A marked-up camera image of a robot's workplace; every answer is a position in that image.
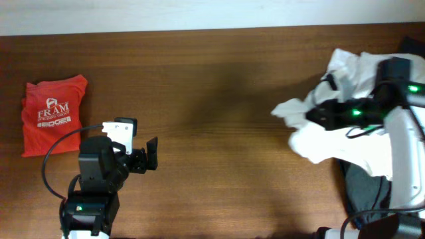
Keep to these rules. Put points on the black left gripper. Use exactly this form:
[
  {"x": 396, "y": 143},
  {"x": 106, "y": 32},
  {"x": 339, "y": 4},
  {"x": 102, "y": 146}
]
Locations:
[{"x": 142, "y": 160}]

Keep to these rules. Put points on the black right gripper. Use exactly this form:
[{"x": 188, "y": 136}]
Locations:
[{"x": 319, "y": 115}]

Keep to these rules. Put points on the white t-shirt with robot print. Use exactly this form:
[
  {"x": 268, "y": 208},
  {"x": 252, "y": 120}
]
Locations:
[{"x": 355, "y": 75}]

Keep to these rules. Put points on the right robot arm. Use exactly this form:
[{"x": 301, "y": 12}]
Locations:
[{"x": 396, "y": 103}]

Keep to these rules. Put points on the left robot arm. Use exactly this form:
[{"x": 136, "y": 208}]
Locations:
[{"x": 93, "y": 202}]

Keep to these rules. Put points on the dark navy clothes pile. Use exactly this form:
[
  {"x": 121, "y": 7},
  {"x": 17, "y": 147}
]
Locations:
[{"x": 361, "y": 191}]

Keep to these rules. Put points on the red folded printed t-shirt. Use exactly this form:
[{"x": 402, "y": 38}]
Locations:
[{"x": 50, "y": 110}]

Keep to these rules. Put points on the white back wall panel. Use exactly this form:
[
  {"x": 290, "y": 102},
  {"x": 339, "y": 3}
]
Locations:
[{"x": 24, "y": 17}]

